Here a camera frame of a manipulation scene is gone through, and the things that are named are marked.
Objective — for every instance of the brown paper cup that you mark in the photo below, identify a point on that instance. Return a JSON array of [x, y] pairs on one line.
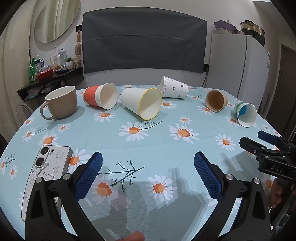
[[214, 100]]

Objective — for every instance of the white heart-print paper cup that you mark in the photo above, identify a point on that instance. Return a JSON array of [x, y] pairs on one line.
[[175, 89]]

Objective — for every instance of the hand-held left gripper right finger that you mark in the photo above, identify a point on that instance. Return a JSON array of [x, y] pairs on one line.
[[208, 178]]

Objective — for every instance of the dark grey hanging cloth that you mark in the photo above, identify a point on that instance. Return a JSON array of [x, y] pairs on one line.
[[143, 41]]

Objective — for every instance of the small glass jar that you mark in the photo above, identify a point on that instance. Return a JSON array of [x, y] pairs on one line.
[[77, 64]]

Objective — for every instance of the steel steamer pot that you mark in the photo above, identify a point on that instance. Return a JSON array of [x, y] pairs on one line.
[[252, 30]]

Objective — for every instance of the black wall socket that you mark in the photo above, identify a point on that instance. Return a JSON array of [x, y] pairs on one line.
[[79, 27]]

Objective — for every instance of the brown door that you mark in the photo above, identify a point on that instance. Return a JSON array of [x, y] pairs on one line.
[[283, 92]]

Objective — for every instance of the smartphone in white case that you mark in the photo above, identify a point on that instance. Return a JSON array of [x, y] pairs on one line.
[[53, 166]]

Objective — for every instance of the beige ceramic mug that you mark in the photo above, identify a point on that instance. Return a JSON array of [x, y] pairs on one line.
[[62, 102]]

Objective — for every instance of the black wall shelf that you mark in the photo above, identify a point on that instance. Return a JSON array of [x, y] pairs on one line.
[[71, 76]]

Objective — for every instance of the red bowl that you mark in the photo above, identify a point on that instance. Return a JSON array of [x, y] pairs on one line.
[[44, 75]]

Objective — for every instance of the snack packets under shelf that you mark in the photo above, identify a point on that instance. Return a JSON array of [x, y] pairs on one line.
[[37, 89]]

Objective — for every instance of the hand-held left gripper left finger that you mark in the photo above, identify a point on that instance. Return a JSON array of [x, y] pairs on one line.
[[89, 176]]

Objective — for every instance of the clear plastic chair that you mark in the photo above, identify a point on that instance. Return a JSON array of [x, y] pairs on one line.
[[22, 111]]

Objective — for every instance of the oval wall mirror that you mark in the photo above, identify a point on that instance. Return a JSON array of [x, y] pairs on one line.
[[55, 18]]

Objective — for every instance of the person's right hand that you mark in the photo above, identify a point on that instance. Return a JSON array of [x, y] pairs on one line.
[[276, 193]]

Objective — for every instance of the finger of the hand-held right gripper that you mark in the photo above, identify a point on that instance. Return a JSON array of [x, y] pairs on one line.
[[249, 143], [267, 136]]

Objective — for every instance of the floral light blue tablecloth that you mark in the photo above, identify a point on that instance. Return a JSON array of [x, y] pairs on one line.
[[161, 148]]

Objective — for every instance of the wooden hairbrush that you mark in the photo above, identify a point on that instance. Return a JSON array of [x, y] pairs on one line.
[[78, 48]]

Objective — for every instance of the white refrigerator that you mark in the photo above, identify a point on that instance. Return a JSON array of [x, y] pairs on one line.
[[231, 64]]

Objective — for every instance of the small potted plant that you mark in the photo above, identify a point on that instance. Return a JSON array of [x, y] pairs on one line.
[[69, 63]]

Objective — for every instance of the white cup blue inside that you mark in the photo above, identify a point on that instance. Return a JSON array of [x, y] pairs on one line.
[[247, 115]]

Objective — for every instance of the green glass bottle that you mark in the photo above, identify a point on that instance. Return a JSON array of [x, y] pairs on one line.
[[32, 73]]

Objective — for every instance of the orange and white paper cup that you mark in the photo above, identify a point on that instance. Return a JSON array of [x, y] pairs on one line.
[[91, 95]]

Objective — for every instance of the white yellow-rimmed paper cup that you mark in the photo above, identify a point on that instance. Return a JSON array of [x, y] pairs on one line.
[[131, 99]]

